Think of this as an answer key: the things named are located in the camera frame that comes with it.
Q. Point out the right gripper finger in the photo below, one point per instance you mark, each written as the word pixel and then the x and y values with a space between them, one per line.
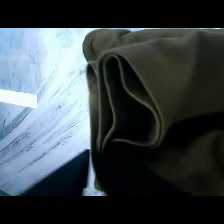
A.
pixel 63 178

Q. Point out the olive green pants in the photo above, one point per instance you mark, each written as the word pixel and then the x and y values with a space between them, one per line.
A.
pixel 173 86

